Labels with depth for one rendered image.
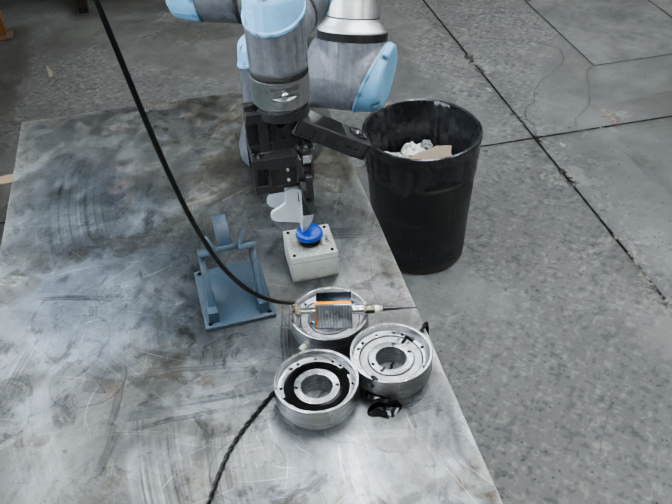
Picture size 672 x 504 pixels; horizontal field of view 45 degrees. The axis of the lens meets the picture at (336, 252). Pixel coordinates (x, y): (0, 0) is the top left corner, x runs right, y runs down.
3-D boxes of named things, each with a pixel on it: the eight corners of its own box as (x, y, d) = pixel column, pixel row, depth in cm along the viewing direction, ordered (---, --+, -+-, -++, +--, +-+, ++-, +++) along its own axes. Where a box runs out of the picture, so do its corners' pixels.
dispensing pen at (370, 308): (415, 311, 109) (291, 315, 109) (415, 288, 106) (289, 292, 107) (416, 322, 107) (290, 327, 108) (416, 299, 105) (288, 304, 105)
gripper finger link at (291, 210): (271, 235, 117) (265, 182, 111) (311, 228, 118) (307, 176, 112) (275, 248, 115) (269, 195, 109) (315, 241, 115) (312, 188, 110)
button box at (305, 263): (339, 274, 120) (338, 249, 117) (293, 283, 119) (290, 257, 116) (328, 242, 126) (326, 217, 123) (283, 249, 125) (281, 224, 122)
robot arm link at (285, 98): (302, 54, 105) (315, 82, 99) (305, 86, 108) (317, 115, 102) (245, 62, 104) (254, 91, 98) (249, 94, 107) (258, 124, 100)
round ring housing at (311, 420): (304, 449, 96) (302, 427, 93) (261, 394, 103) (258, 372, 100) (376, 409, 100) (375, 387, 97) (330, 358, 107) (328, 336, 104)
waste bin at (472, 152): (489, 272, 240) (501, 149, 213) (380, 292, 236) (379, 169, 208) (451, 207, 266) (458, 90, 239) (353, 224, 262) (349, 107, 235)
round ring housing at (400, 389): (402, 417, 99) (402, 395, 96) (334, 380, 104) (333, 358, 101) (447, 366, 105) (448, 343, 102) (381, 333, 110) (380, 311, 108)
